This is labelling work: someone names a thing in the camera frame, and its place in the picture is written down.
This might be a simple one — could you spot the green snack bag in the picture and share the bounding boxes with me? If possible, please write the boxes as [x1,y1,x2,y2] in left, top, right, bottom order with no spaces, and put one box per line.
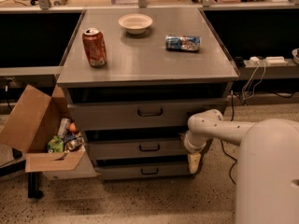
[47,135,64,153]

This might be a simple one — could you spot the grey top drawer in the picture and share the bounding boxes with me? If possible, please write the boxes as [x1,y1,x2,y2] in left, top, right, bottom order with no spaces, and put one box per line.
[67,99,227,131]

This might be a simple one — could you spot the grey drawer cabinet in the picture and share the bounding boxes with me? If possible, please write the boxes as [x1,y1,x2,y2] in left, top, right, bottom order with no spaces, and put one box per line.
[58,7,239,168]

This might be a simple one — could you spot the grey bottom drawer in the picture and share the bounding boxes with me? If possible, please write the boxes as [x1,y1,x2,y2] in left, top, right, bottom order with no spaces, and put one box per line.
[95,161,192,180]

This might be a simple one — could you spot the cardboard box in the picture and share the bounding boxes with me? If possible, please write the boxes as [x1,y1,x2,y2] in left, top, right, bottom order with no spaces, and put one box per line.
[0,85,98,180]

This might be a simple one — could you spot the white power strip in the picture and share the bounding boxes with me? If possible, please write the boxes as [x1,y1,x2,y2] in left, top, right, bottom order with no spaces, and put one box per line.
[248,56,288,66]

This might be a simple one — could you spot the crushed blue can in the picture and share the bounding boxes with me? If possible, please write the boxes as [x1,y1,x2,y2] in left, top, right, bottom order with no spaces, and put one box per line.
[165,35,201,52]

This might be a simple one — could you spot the orange fruit in box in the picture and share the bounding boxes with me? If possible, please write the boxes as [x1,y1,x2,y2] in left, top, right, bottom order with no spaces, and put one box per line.
[69,122,78,133]

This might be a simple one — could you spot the black power cable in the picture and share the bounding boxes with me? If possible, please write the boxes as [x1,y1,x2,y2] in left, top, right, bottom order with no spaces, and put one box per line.
[220,91,239,186]

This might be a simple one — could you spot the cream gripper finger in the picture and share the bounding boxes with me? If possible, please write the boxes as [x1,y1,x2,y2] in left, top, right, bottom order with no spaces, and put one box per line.
[189,160,200,175]

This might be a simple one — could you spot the grey drawer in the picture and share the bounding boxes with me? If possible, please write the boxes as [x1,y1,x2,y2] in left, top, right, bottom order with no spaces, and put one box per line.
[88,137,189,161]
[95,161,192,180]
[67,99,227,131]

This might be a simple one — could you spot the red soda can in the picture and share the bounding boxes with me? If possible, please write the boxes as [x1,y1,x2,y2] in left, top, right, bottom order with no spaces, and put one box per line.
[82,28,107,68]

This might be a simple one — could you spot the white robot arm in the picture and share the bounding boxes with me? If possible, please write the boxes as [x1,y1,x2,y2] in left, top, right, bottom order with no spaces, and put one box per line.
[183,109,299,224]

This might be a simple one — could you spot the white bowl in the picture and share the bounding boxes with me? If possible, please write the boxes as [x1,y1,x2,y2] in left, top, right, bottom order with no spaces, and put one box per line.
[119,14,152,35]

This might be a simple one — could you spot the black stand foot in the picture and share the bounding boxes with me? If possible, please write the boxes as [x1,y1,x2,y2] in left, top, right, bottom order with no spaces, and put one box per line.
[28,173,43,200]

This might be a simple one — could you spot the crushed silver can in box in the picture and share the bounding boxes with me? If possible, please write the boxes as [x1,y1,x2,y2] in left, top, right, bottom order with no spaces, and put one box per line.
[65,137,84,151]

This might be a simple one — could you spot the white cables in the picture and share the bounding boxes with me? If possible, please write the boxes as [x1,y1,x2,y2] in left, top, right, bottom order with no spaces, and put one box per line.
[241,61,267,105]

